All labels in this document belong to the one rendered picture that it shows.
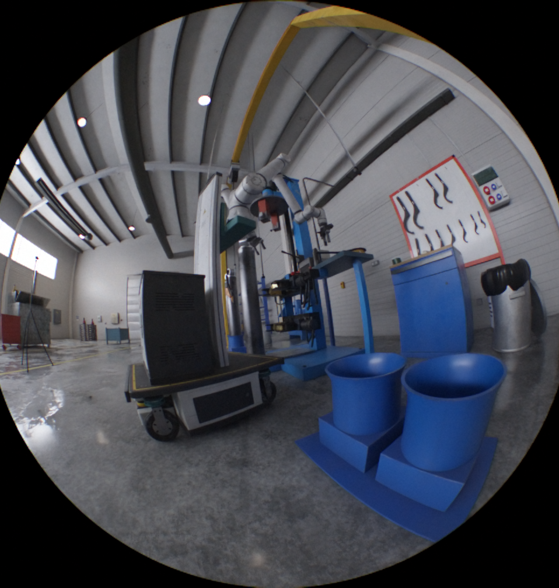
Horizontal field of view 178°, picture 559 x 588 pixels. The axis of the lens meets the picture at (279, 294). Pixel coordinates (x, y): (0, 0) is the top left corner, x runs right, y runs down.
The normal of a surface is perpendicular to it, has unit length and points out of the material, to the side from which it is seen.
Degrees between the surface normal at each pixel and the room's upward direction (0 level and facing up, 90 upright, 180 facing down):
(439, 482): 90
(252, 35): 173
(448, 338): 90
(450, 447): 90
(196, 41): 173
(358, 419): 90
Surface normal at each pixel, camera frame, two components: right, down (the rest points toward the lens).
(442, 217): -0.92, 0.05
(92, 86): 0.22, 0.97
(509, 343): -0.98, 0.14
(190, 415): 0.71, -0.18
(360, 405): -0.55, -0.06
